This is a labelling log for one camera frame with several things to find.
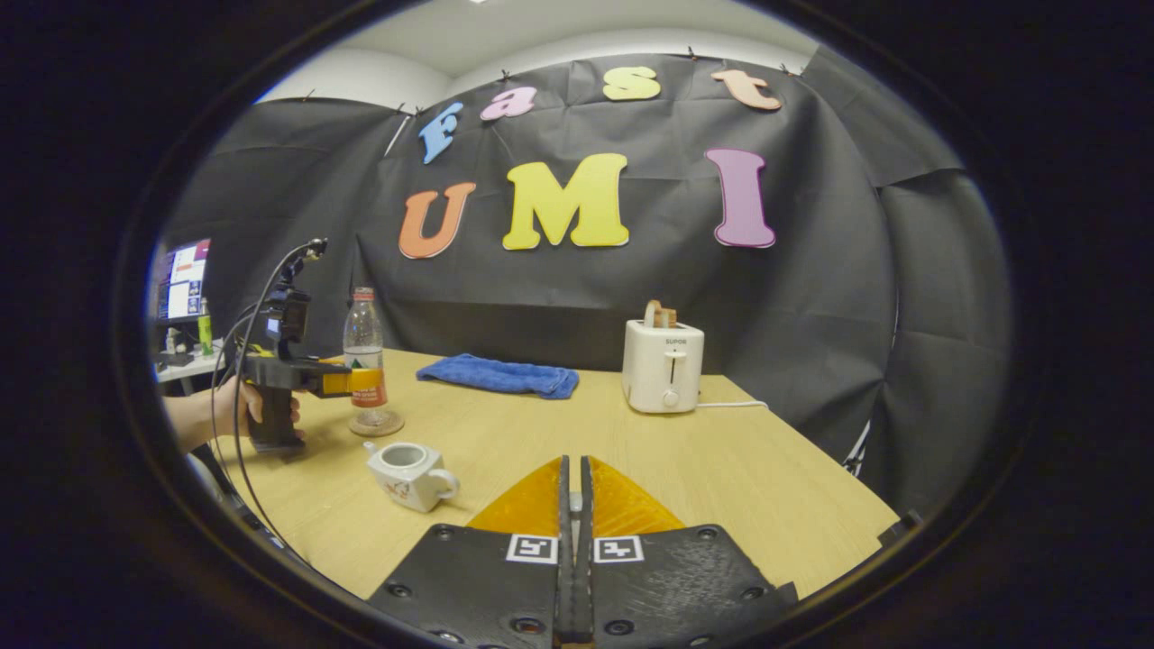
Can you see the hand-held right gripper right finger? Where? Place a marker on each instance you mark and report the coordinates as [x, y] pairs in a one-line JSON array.
[[676, 586]]

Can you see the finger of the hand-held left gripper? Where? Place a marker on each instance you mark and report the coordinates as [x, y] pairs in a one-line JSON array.
[[335, 383]]

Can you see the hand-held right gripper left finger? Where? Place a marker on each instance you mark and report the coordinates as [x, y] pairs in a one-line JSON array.
[[478, 586]]

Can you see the clear plastic water bottle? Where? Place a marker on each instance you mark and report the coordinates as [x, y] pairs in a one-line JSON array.
[[364, 342]]

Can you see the round wooden coaster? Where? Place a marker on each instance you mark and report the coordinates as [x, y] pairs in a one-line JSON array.
[[379, 425]]

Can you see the white floral teacup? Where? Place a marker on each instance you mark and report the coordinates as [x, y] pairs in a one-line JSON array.
[[406, 473]]

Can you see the green drink bottle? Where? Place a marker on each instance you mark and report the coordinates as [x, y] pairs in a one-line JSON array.
[[206, 333]]

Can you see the white side table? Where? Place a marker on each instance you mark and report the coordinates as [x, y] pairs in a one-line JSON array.
[[185, 368]]

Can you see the computer monitor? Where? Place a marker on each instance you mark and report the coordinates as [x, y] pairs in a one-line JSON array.
[[185, 279]]

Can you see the blue towel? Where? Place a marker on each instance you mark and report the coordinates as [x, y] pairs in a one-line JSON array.
[[496, 374]]

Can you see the white toaster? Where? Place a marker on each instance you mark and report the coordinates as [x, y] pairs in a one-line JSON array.
[[663, 370]]

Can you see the toasted bread slices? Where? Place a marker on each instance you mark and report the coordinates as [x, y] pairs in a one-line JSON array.
[[663, 315]]

